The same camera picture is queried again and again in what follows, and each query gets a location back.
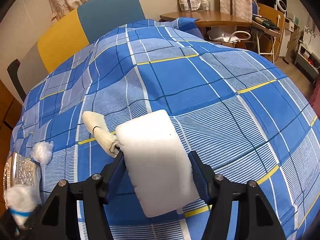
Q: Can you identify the wooden desk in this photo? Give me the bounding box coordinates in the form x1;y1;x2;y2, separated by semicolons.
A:
160;11;251;28

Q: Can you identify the blue plaid bed cover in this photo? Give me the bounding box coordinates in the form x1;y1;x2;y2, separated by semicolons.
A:
10;18;319;239

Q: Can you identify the white ring lamp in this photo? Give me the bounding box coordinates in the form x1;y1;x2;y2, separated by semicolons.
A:
274;0;287;14

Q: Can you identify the clear crumpled plastic bag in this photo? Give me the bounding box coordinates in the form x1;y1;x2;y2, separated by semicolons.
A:
30;141;54;165

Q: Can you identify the white foam pillow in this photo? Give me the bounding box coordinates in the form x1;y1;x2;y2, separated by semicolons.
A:
116;109;199;218

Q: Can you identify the white towel blue band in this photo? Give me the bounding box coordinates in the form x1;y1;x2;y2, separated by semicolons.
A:
4;184;42;229

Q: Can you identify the grey yellow teal headboard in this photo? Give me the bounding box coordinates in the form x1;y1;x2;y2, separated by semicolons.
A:
18;0;145;94

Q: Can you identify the beige rolled towel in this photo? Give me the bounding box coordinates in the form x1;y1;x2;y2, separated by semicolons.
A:
82;111;120;158

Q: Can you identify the grey low shelf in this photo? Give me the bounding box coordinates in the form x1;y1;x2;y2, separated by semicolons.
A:
294;43;319;84

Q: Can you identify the clear desk organizer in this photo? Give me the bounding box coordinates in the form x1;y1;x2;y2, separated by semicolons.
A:
177;0;210;11

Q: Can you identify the gold ornate tissue box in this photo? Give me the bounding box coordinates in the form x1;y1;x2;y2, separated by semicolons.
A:
3;152;41;197

